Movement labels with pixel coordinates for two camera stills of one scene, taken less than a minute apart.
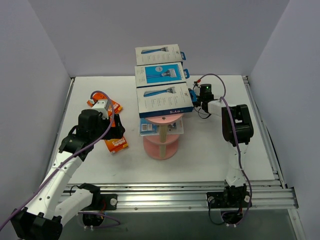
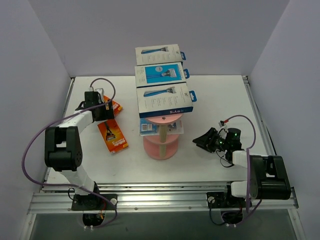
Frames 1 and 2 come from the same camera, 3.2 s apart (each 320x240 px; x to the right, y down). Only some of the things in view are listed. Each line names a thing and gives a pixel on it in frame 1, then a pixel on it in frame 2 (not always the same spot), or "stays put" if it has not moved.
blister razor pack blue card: [148, 128] stays put
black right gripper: [195, 99] to [213, 140]
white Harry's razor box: [158, 54] stays put
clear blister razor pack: [175, 128] stays put
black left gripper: [116, 127] to [107, 111]
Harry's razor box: [163, 100] stays put
